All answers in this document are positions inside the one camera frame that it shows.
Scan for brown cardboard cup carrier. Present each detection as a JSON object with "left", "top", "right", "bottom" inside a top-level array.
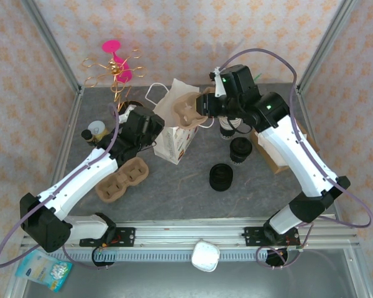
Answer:
[
  {"left": 172, "top": 86, "right": 216, "bottom": 131},
  {"left": 94, "top": 156, "right": 150, "bottom": 204}
]

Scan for white paper gift bag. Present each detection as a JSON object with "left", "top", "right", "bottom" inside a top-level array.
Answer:
[{"left": 144, "top": 78, "right": 215, "bottom": 166}]

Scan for black plastic cup lid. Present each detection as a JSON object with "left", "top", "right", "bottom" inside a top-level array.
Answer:
[{"left": 229, "top": 137, "right": 253, "bottom": 156}]

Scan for black paper coffee cup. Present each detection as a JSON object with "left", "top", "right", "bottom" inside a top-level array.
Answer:
[{"left": 229, "top": 137, "right": 253, "bottom": 165}]

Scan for stacked paper cups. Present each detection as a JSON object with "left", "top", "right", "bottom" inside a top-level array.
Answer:
[{"left": 219, "top": 116, "right": 240, "bottom": 141}]

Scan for gold tin can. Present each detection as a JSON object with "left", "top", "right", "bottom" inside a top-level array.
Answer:
[{"left": 87, "top": 120, "right": 109, "bottom": 137}]

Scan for small dark bottle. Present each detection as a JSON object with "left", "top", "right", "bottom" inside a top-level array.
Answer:
[{"left": 81, "top": 129, "right": 97, "bottom": 145}]

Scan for pink plastic goblet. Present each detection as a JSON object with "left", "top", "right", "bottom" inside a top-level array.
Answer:
[{"left": 101, "top": 40, "right": 134, "bottom": 84}]

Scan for black cup lid stack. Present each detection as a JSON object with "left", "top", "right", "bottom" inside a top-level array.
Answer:
[{"left": 209, "top": 163, "right": 234, "bottom": 192}]

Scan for brown cardboard tray box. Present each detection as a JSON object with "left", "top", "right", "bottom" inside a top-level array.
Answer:
[{"left": 250, "top": 122, "right": 318, "bottom": 174}]

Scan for white plastic puck device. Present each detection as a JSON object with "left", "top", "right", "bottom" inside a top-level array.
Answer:
[{"left": 191, "top": 238, "right": 221, "bottom": 273}]

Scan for blue snack bag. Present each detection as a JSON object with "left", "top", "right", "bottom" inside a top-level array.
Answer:
[{"left": 14, "top": 250, "right": 74, "bottom": 293}]

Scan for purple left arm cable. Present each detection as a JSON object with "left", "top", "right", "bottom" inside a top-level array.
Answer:
[{"left": 0, "top": 104, "right": 121, "bottom": 269}]

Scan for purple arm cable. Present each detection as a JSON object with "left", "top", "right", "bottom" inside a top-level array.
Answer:
[
  {"left": 219, "top": 48, "right": 373, "bottom": 230},
  {"left": 0, "top": 104, "right": 121, "bottom": 269}
]

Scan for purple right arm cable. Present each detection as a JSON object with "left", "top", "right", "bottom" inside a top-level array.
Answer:
[{"left": 219, "top": 48, "right": 373, "bottom": 230}]

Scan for gold wire cup rack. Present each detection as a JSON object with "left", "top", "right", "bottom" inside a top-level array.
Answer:
[{"left": 81, "top": 48, "right": 147, "bottom": 113}]

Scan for aluminium frame post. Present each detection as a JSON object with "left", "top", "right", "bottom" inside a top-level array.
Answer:
[
  {"left": 297, "top": 0, "right": 358, "bottom": 94},
  {"left": 21, "top": 0, "right": 84, "bottom": 96}
]

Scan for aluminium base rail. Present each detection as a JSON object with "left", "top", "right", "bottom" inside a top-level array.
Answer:
[{"left": 23, "top": 219, "right": 360, "bottom": 249}]

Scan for grey slotted cable duct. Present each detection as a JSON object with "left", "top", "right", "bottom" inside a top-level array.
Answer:
[{"left": 70, "top": 248, "right": 302, "bottom": 263}]

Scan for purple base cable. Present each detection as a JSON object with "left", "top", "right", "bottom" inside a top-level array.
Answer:
[
  {"left": 255, "top": 217, "right": 318, "bottom": 271},
  {"left": 62, "top": 244, "right": 119, "bottom": 270}
]

